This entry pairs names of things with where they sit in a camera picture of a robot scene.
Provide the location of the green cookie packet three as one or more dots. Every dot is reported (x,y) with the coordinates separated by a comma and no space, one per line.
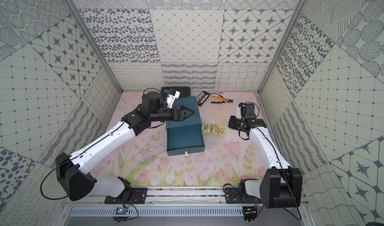
(214,129)

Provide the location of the yellow handled pliers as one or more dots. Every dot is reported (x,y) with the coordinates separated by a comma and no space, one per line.
(221,100)

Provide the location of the green cookie packet one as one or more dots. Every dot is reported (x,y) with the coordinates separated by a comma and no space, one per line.
(219,131)

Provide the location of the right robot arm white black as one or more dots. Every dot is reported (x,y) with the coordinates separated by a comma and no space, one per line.
(281,186)

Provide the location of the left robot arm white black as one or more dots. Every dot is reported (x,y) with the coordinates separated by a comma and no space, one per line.
(74,171)

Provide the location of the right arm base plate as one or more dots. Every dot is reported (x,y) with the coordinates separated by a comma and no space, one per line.
(234,196)

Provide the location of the aluminium rail frame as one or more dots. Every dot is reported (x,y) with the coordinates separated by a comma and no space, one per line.
(190,195)

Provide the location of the black case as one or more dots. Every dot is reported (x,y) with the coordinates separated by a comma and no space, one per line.
(184,90)

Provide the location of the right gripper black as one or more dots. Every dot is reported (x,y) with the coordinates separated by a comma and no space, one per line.
(231,124)

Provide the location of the black bit tray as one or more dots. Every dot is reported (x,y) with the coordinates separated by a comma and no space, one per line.
(203,96)

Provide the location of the green cookie packet two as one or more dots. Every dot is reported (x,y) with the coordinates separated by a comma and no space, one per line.
(208,128)

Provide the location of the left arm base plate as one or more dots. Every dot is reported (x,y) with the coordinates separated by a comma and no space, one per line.
(128,196)

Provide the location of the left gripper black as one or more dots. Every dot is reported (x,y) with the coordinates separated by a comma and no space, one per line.
(178,113)

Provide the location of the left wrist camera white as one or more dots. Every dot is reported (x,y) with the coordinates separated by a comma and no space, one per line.
(171,96)

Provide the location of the teal drawer cabinet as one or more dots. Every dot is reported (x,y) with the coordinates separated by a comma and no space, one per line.
(189,102)

